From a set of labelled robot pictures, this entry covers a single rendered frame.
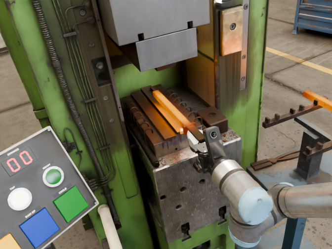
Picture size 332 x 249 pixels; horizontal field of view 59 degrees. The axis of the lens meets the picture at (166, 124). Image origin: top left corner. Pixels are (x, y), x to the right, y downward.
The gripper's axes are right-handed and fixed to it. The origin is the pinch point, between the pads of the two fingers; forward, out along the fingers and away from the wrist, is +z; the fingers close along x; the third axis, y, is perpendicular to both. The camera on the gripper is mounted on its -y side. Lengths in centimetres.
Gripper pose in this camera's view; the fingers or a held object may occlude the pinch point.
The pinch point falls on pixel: (192, 130)
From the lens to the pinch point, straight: 101.4
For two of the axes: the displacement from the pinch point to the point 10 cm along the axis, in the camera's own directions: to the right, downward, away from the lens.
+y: 1.1, 8.1, 5.8
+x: 9.1, -3.1, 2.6
